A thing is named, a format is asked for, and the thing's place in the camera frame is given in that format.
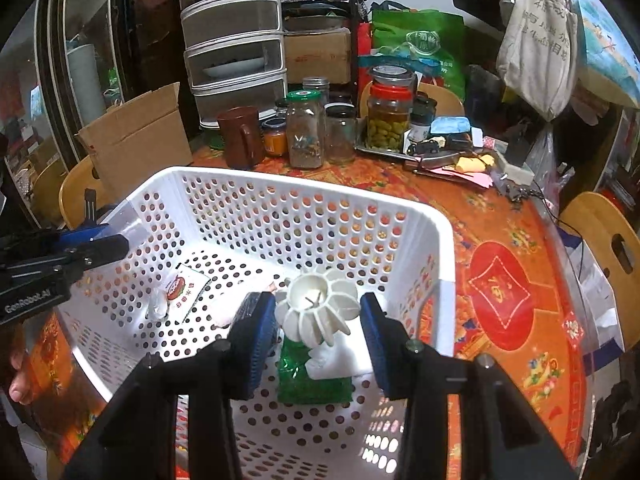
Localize blue tissue pack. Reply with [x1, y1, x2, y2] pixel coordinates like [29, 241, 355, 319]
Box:
[430, 116, 472, 136]

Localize wooden chair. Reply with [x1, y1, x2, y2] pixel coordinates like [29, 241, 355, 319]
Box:
[561, 192, 639, 350]
[58, 156, 112, 229]

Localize small white plastic bag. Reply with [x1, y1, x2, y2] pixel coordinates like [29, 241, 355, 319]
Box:
[146, 288, 169, 321]

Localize red lid pickle jar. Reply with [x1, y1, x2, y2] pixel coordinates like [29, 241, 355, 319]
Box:
[366, 65, 416, 153]

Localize white towel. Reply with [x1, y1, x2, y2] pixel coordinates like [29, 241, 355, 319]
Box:
[305, 330, 373, 380]

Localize beige canvas tote bag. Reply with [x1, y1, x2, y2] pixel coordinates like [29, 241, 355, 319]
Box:
[497, 0, 578, 122]

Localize white red snack packet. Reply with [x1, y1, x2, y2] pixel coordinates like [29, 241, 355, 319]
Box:
[162, 263, 209, 324]

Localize brown plastic mug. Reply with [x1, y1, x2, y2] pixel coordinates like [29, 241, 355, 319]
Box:
[217, 106, 266, 170]

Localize green shopping bag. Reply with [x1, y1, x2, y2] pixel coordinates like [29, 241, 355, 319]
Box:
[371, 0, 466, 101]

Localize brown cardboard box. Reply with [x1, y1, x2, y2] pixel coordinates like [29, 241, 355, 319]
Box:
[77, 82, 193, 200]

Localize small orange jar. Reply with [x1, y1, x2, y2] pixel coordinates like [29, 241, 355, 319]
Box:
[262, 117, 288, 157]

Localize green lid glass jar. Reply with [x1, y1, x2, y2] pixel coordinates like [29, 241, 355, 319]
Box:
[285, 90, 323, 169]

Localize right wooden chair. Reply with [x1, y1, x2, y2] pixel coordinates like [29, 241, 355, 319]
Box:
[561, 192, 639, 350]

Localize green foil packet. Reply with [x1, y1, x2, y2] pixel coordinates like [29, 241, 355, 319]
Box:
[278, 338, 352, 405]

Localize left wooden chair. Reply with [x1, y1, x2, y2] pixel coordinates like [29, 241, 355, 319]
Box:
[58, 156, 112, 229]

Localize white perforated plastic basket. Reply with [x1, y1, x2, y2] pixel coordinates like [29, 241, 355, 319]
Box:
[58, 167, 456, 479]

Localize grey stacked drawer tower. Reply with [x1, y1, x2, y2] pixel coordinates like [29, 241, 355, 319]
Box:
[179, 0, 288, 129]

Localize empty glass jar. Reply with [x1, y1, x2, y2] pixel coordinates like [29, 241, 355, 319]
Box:
[326, 103, 357, 165]

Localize red floral tablecloth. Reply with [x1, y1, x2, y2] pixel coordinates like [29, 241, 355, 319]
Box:
[32, 157, 586, 474]

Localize blue printed hanging bag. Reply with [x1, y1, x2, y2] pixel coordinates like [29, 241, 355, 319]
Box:
[572, 0, 639, 108]

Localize cream ribbed soft ball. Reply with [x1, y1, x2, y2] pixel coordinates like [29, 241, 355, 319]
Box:
[274, 268, 360, 349]

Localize person's left hand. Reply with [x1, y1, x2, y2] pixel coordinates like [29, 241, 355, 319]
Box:
[8, 350, 35, 405]

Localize small black lid bottle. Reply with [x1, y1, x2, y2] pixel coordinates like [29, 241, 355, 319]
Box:
[408, 92, 437, 143]

